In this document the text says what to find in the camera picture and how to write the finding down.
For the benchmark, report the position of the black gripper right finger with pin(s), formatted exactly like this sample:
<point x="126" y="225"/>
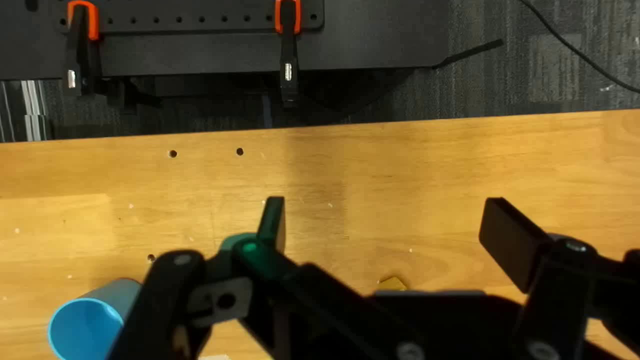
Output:
<point x="566" y="283"/>

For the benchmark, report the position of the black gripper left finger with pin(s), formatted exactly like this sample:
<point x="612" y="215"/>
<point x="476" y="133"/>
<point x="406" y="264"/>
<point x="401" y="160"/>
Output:
<point x="293" y="311"/>

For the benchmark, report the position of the yellow pentagon block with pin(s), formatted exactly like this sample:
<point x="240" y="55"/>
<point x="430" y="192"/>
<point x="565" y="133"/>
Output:
<point x="393" y="285"/>

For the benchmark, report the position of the green block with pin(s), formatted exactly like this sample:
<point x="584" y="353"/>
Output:
<point x="246" y="247"/>

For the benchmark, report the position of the blue plastic cup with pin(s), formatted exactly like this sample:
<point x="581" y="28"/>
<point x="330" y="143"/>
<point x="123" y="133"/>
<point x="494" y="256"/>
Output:
<point x="87" y="326"/>

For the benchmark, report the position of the left orange black clamp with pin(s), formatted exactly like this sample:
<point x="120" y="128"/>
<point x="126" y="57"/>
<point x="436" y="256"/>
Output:
<point x="82" y="45"/>

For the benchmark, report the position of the orange black clamp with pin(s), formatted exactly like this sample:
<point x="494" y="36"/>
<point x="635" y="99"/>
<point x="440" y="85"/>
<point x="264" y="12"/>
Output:
<point x="82" y="45"/>
<point x="286" y="21"/>

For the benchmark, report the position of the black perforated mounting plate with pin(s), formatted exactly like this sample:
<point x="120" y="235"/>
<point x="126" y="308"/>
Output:
<point x="225" y="36"/>

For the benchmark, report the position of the right orange black clamp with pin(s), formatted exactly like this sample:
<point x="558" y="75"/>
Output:
<point x="286" y="21"/>

